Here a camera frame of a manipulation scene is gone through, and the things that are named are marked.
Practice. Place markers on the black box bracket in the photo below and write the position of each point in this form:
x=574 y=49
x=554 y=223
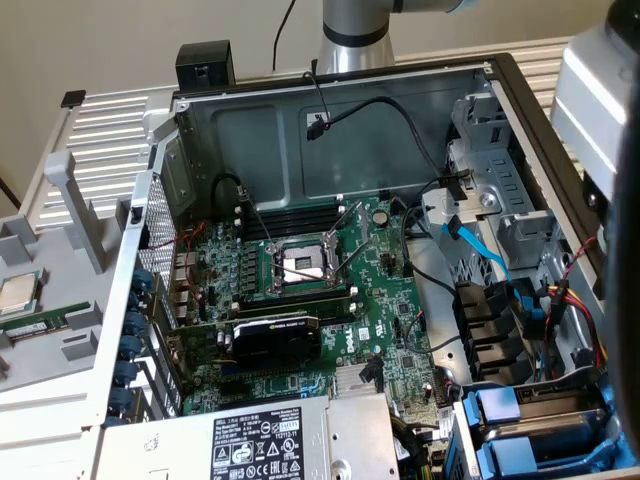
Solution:
x=205 y=65

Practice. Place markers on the hard disk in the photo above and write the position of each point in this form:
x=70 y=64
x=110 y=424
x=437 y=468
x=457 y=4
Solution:
x=492 y=405

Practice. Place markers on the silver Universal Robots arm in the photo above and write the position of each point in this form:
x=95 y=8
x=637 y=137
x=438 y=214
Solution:
x=355 y=50

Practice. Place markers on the metal socket cover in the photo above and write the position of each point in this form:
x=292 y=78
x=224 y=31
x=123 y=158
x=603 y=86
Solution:
x=363 y=220

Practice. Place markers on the empty blue disk carrier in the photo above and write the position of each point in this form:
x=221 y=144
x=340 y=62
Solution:
x=510 y=455

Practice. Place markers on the black RAM slot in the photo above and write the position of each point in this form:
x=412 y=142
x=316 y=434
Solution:
x=295 y=212
x=295 y=227

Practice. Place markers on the black graphics card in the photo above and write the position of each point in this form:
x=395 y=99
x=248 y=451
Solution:
x=280 y=345

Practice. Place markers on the CPU socket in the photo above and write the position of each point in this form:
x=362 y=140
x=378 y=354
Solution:
x=300 y=262

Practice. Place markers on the open grey PC case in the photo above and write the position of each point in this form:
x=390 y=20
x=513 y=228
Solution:
x=350 y=150

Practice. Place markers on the green Dell motherboard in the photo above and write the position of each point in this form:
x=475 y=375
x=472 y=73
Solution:
x=380 y=280

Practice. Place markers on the grey plastic parts rack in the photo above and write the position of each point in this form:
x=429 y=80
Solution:
x=60 y=280

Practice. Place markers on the dark blue card clip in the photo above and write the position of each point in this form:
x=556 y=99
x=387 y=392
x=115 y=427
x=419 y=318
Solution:
x=130 y=346
x=126 y=372
x=120 y=400
x=135 y=322
x=134 y=300
x=143 y=279

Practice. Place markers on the silver CPU chip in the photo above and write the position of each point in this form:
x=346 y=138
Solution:
x=17 y=295

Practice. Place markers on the silver coin cell battery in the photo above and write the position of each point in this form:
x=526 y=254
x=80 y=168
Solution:
x=381 y=217

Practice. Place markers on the silver finned heat sink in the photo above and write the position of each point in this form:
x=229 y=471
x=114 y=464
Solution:
x=347 y=382

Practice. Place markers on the metal optical drive cage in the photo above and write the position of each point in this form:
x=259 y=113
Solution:
x=495 y=170

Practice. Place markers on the grey power supply unit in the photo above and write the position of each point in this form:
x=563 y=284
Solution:
x=350 y=430

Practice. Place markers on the thin metal locking lever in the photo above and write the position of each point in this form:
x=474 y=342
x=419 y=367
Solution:
x=302 y=272
x=260 y=222

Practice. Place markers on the green RAM stick white label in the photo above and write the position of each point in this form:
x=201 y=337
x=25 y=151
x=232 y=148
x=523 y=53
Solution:
x=45 y=320

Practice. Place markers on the metal disk bay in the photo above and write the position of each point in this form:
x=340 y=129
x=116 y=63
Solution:
x=462 y=450

